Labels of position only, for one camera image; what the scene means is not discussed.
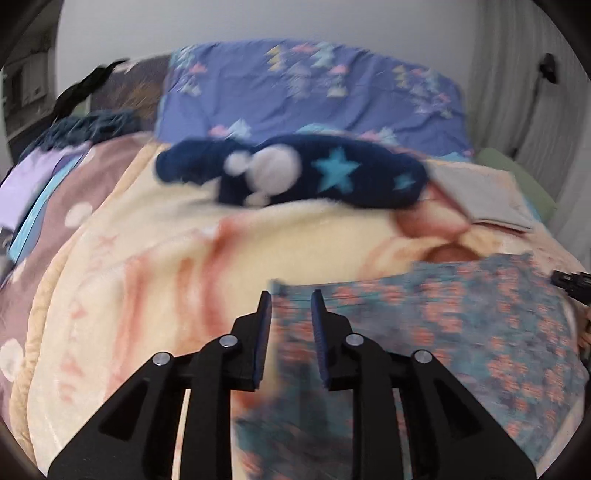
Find folded lilac cloth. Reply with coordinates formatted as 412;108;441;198
0;147;90;229

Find black garment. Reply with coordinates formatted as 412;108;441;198
50;58;131;118

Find cream printed fleece blanket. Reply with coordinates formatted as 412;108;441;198
9;138;591;480

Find blue tree-print pillow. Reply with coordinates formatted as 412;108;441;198
154;41;474;158

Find white curtain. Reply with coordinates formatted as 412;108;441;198
466;0;591;259

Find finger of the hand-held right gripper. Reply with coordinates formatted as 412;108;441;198
551;270;591;306

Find folded beige garment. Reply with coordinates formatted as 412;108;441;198
431;162;536;232

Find black floor lamp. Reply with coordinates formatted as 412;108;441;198
512;53;559;158

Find pastel striped bed sheet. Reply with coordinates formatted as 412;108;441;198
0;131;160;384

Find green pillow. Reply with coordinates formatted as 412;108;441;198
475;147;557;222

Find dark teal fuzzy blanket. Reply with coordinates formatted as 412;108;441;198
39;110;141;151

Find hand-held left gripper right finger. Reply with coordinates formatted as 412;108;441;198
310;289;539;480

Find navy star fleece garment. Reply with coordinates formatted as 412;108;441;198
154;133;428;209

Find dark printed headboard cover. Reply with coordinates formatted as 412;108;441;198
90;54;172;137

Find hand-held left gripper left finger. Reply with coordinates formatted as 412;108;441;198
47;290;273;480

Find teal floral shirt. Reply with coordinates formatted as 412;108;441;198
231;251;589;480

